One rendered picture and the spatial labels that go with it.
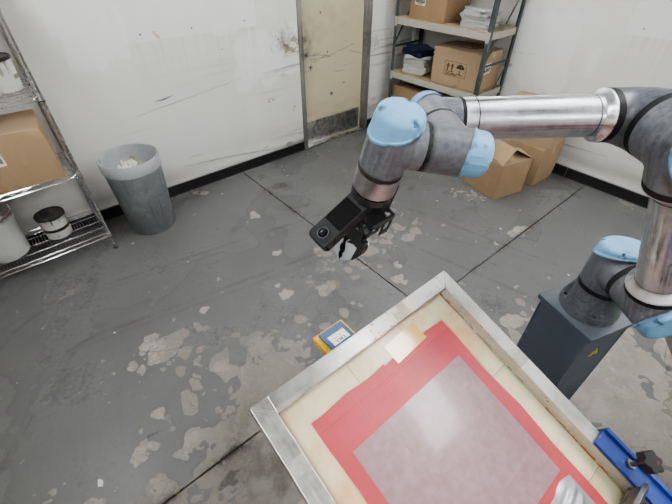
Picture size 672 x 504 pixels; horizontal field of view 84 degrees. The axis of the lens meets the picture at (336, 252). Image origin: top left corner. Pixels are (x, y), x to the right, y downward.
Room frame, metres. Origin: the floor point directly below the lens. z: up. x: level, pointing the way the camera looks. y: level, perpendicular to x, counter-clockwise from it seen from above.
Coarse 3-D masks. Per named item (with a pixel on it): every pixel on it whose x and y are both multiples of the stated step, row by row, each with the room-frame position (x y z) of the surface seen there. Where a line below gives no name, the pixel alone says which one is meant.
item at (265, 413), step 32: (448, 288) 0.66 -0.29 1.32; (384, 320) 0.55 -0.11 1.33; (480, 320) 0.59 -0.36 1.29; (352, 352) 0.47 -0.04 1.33; (512, 352) 0.52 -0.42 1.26; (288, 384) 0.39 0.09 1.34; (544, 384) 0.45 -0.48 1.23; (256, 416) 0.33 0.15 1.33; (576, 416) 0.39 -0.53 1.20; (288, 448) 0.28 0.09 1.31; (320, 480) 0.24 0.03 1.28
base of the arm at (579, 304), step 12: (564, 288) 0.76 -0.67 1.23; (576, 288) 0.72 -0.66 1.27; (588, 288) 0.69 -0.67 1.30; (564, 300) 0.71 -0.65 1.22; (576, 300) 0.69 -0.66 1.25; (588, 300) 0.67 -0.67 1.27; (600, 300) 0.66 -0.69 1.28; (612, 300) 0.65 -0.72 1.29; (576, 312) 0.67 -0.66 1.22; (588, 312) 0.66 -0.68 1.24; (600, 312) 0.65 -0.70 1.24; (612, 312) 0.65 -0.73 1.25; (588, 324) 0.64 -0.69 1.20; (600, 324) 0.64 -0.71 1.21; (612, 324) 0.64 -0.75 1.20
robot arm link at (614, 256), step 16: (608, 240) 0.73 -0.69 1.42; (624, 240) 0.73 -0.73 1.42; (592, 256) 0.73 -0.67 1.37; (608, 256) 0.69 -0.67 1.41; (624, 256) 0.67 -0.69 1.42; (592, 272) 0.70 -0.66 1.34; (608, 272) 0.66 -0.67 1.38; (624, 272) 0.64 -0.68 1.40; (592, 288) 0.68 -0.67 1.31; (608, 288) 0.64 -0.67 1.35
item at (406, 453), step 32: (384, 384) 0.43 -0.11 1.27; (352, 416) 0.36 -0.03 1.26; (384, 416) 0.37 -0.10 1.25; (416, 416) 0.37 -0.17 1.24; (352, 448) 0.30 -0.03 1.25; (384, 448) 0.31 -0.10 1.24; (416, 448) 0.31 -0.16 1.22; (448, 448) 0.32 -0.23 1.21; (352, 480) 0.25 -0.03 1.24; (384, 480) 0.26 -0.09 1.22; (416, 480) 0.26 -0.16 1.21; (448, 480) 0.27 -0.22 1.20
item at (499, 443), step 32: (416, 352) 0.51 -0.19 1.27; (448, 352) 0.52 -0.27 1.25; (416, 384) 0.44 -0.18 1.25; (448, 384) 0.45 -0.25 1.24; (480, 384) 0.46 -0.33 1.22; (448, 416) 0.38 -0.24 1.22; (480, 416) 0.39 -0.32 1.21; (512, 416) 0.39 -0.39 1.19; (480, 448) 0.33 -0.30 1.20; (512, 448) 0.33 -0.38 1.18; (544, 448) 0.34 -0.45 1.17; (480, 480) 0.27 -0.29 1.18; (512, 480) 0.27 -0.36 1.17; (544, 480) 0.28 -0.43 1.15; (576, 480) 0.28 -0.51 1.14
